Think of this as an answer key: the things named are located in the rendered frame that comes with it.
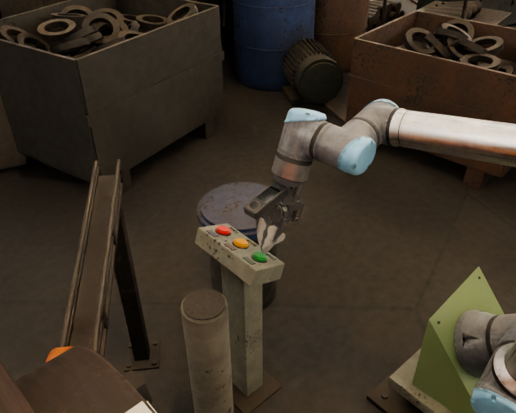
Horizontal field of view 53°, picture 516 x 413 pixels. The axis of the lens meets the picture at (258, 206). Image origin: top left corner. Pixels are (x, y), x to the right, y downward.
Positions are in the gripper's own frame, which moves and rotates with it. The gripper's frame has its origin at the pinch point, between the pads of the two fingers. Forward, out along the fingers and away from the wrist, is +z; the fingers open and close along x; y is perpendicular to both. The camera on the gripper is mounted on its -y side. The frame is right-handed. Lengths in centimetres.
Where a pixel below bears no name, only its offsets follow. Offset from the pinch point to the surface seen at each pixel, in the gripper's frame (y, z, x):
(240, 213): 28.5, 10.7, 36.4
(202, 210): 21, 14, 47
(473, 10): 319, -91, 121
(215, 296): -8.6, 14.6, 3.5
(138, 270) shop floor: 24, 58, 80
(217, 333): -11.0, 21.4, -2.4
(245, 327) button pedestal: 5.8, 28.4, 2.6
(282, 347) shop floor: 39, 53, 10
